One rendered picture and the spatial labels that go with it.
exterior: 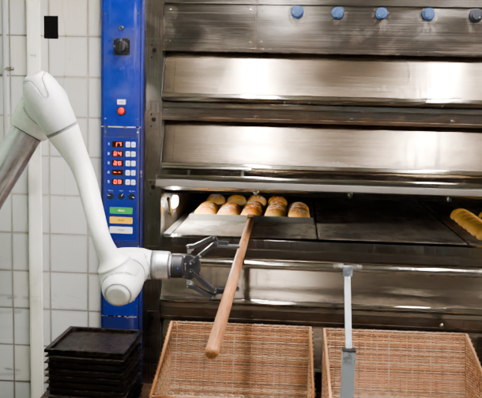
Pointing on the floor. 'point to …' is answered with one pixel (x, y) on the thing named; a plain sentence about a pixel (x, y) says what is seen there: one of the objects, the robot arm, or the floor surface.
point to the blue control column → (115, 61)
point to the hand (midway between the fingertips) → (235, 268)
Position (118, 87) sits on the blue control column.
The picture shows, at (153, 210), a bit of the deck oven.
